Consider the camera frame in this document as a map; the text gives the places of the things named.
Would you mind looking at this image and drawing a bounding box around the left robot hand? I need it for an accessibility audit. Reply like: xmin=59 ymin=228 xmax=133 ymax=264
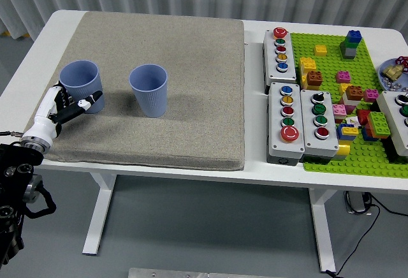
xmin=24 ymin=81 xmax=103 ymax=147

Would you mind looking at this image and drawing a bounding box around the blue ribbed cup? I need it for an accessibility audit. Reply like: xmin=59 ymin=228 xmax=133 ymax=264
xmin=59 ymin=60 xmax=105 ymax=115
xmin=128 ymin=64 xmax=169 ymax=119

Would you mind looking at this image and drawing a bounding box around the white table leg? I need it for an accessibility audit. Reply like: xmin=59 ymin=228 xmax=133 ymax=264
xmin=82 ymin=171 xmax=117 ymax=256
xmin=308 ymin=187 xmax=337 ymax=273

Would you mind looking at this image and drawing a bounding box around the grey-brown mat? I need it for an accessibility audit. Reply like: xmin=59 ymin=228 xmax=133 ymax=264
xmin=27 ymin=11 xmax=245 ymax=171

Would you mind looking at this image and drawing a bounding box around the five-button box, large stop button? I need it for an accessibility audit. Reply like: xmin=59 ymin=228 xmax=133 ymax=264
xmin=266 ymin=82 xmax=305 ymax=166

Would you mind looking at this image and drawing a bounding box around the five-button box, small stop button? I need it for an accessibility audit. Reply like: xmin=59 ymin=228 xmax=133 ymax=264
xmin=262 ymin=27 xmax=298 ymax=95

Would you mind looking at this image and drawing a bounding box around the brown toy brick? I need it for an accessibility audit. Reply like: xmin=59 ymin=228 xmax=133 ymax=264
xmin=345 ymin=85 xmax=363 ymax=102
xmin=305 ymin=70 xmax=324 ymax=91

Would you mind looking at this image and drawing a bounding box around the four-button box, black knob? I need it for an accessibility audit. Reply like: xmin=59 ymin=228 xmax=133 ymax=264
xmin=300 ymin=89 xmax=340 ymax=164

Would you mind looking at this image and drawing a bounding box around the green brick baseplate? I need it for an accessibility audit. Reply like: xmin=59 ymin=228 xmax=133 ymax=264
xmin=288 ymin=32 xmax=408 ymax=179

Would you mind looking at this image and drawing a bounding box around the blue and yellow brick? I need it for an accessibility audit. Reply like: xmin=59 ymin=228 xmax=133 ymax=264
xmin=337 ymin=123 xmax=360 ymax=142

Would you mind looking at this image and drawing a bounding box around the white toy brick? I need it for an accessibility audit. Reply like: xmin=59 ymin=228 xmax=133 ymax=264
xmin=341 ymin=94 xmax=363 ymax=107

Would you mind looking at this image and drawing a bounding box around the dark green toy brick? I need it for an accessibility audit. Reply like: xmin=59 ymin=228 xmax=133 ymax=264
xmin=339 ymin=40 xmax=360 ymax=51

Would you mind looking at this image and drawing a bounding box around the grey toy brick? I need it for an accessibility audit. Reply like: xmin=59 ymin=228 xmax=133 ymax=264
xmin=340 ymin=47 xmax=358 ymax=61

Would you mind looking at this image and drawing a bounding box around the red toy brick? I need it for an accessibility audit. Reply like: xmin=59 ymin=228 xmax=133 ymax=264
xmin=356 ymin=108 xmax=372 ymax=126

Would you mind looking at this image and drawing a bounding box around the grey power adapter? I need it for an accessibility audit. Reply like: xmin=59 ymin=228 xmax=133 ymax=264
xmin=344 ymin=191 xmax=372 ymax=215

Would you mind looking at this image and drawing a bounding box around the blue toy brick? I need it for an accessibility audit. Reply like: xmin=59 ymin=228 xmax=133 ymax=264
xmin=346 ymin=29 xmax=363 ymax=45

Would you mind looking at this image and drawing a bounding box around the light green toy brick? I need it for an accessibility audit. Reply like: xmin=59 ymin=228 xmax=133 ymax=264
xmin=367 ymin=111 xmax=391 ymax=138

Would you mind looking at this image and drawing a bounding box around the blue plate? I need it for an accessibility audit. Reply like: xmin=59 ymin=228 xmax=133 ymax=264
xmin=378 ymin=58 xmax=408 ymax=91

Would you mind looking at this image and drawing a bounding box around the white-topped button control box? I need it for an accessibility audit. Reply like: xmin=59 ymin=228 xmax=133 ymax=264
xmin=377 ymin=90 xmax=408 ymax=158

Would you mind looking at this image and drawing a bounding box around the gold metal fitting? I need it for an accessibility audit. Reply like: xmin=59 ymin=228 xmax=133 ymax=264
xmin=382 ymin=64 xmax=403 ymax=80

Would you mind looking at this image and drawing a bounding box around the black power cable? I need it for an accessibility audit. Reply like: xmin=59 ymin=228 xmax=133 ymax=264
xmin=331 ymin=203 xmax=381 ymax=278
xmin=369 ymin=193 xmax=408 ymax=217

